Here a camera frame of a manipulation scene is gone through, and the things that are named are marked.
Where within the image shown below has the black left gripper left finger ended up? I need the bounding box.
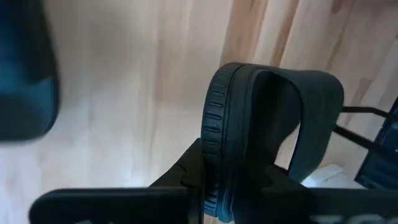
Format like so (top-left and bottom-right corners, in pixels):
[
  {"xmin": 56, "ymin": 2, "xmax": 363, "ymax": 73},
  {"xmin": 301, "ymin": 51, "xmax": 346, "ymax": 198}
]
[{"xmin": 29, "ymin": 138, "xmax": 206, "ymax": 224}]

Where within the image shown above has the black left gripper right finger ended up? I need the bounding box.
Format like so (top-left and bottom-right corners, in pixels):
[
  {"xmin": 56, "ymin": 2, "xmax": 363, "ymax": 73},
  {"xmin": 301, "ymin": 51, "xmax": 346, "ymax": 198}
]
[{"xmin": 231, "ymin": 164, "xmax": 398, "ymax": 224}]

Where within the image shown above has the black slide sandal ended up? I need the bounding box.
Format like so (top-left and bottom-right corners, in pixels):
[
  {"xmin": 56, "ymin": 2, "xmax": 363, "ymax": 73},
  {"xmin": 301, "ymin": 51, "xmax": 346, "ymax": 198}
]
[
  {"xmin": 200, "ymin": 61, "xmax": 345, "ymax": 223},
  {"xmin": 0, "ymin": 0, "xmax": 60, "ymax": 143}
]

